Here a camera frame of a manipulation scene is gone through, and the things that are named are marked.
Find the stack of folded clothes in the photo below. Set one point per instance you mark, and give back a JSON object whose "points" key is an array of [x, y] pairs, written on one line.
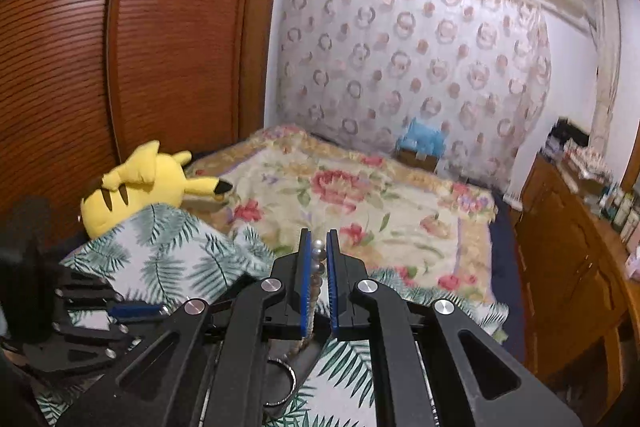
{"points": [[568, 146]]}

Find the patterned lace curtain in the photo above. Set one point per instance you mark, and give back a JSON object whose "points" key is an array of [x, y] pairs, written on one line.
{"points": [[361, 72]]}

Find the floral bed quilt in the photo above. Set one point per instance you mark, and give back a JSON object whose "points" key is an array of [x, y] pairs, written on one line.
{"points": [[431, 232]]}

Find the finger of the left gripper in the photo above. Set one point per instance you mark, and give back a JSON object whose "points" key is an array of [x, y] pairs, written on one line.
{"points": [[136, 311]]}

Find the navy blue bed sheet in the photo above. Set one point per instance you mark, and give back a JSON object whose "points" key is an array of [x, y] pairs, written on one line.
{"points": [[505, 278]]}

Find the blue plush toy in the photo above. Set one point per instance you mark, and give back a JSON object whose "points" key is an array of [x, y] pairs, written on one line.
{"points": [[421, 139]]}

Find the silver bangle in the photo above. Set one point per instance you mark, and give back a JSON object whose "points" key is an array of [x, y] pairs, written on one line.
{"points": [[280, 383]]}

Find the wooden wardrobe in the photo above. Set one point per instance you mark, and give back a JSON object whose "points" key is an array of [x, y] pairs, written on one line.
{"points": [[83, 82]]}

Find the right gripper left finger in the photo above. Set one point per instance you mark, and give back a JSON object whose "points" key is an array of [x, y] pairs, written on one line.
{"points": [[205, 364]]}

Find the yellow Pikachu plush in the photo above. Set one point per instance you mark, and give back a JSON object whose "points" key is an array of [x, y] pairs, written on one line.
{"points": [[146, 178]]}

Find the wooden sideboard cabinet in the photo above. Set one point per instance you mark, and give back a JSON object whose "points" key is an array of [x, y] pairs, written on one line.
{"points": [[572, 273]]}

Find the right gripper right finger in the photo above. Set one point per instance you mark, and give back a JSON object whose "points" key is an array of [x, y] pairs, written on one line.
{"points": [[432, 365]]}

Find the beige side curtain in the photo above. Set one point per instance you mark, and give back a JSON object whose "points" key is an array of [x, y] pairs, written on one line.
{"points": [[608, 72]]}

